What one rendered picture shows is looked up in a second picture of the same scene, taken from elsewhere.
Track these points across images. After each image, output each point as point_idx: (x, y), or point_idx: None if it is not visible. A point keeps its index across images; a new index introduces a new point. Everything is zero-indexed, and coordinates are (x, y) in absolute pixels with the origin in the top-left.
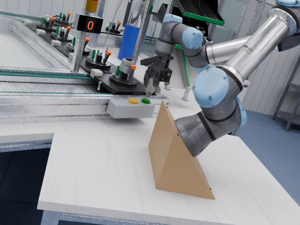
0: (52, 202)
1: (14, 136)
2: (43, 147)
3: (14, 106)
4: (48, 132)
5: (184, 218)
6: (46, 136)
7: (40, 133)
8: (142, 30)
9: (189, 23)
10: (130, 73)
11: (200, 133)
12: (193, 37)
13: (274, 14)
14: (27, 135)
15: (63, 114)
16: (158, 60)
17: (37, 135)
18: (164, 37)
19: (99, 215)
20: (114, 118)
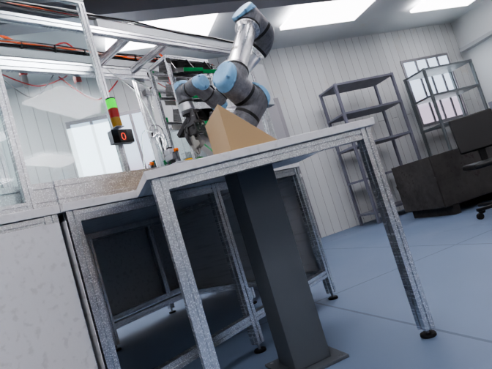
0: (155, 169)
1: (104, 198)
2: (133, 209)
3: (93, 184)
4: (131, 191)
5: (260, 144)
6: (130, 195)
7: (124, 192)
8: (169, 138)
9: (202, 110)
10: (176, 156)
11: (242, 116)
12: (200, 77)
13: (238, 25)
14: (114, 195)
15: (136, 185)
16: (188, 118)
17: (123, 195)
18: (182, 98)
19: (196, 167)
20: None
